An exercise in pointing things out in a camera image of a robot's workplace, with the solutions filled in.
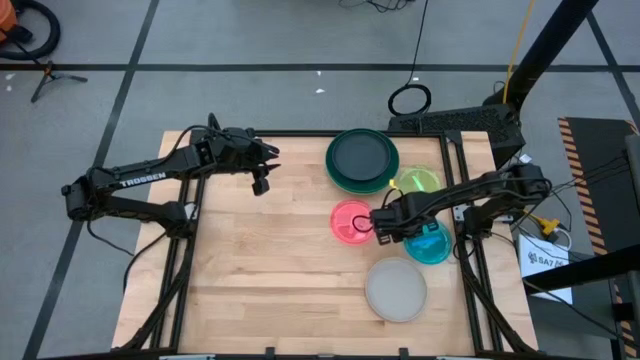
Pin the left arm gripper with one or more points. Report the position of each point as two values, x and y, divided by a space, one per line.
240 150

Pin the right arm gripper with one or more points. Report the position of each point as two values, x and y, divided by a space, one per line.
412 215

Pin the red transparent plastic plate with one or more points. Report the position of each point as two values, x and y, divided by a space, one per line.
345 222

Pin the dark teal-green plastic plate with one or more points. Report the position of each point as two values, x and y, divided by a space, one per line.
362 187

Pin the dark grey plastic plate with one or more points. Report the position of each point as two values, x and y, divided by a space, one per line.
361 157

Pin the beige plastic plate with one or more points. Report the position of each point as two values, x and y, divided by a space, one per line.
396 290

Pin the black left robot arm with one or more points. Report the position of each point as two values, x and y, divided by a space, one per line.
100 182

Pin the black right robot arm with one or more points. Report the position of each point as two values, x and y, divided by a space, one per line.
475 192

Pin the yellow-green transparent plastic plate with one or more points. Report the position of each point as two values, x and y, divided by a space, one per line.
417 180

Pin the teal transparent plastic plate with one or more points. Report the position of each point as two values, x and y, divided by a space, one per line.
430 247

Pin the small white tag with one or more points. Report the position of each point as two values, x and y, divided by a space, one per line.
525 159

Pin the white paper sign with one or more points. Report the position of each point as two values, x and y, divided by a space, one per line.
540 250

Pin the black metal beam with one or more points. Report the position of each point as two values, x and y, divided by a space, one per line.
590 270

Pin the black tripod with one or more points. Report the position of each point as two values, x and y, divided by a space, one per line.
48 74

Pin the black hazard-striped mat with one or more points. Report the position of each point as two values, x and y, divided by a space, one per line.
600 145

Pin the black slanted pole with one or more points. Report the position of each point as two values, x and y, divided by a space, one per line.
545 47

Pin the orange machine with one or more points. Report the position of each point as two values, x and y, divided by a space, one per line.
6 17

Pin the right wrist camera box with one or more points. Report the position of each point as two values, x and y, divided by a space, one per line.
384 237

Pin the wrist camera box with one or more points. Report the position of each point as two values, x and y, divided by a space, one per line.
261 186
384 237

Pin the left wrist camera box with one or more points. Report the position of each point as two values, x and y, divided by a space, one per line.
261 186

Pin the black metal table frame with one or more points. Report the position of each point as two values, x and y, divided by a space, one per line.
300 133

